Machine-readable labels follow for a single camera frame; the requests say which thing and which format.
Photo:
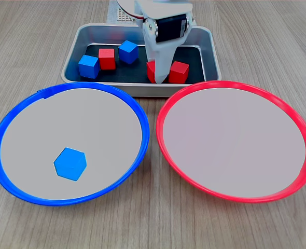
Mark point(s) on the small red cube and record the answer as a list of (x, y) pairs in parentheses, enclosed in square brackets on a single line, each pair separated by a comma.
[(179, 72), (150, 72), (107, 59)]

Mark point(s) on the small blue cube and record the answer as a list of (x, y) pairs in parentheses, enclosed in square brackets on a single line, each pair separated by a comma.
[(88, 67), (70, 164), (128, 52)]

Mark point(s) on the steel tray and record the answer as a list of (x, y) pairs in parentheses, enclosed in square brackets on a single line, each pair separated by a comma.
[(210, 52)]

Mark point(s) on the red-rimmed white plate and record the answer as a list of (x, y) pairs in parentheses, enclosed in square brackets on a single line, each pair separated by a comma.
[(233, 135)]

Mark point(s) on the blue-rimmed white plate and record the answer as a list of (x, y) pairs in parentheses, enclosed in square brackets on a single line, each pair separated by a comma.
[(64, 122)]

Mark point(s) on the pale perforated base plate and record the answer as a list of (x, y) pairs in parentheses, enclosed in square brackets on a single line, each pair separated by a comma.
[(123, 16)]

